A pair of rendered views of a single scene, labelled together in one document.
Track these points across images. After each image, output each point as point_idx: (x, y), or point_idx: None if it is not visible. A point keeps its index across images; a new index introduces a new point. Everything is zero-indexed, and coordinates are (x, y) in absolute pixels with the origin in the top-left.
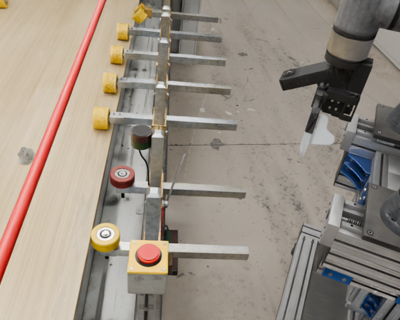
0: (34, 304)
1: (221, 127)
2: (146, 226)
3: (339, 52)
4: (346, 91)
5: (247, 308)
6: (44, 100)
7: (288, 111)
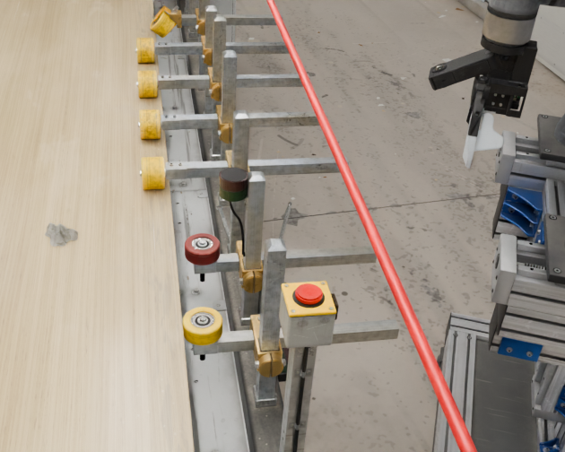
0: (134, 412)
1: (326, 169)
2: (266, 296)
3: (499, 36)
4: (511, 82)
5: (386, 451)
6: (58, 159)
7: (395, 155)
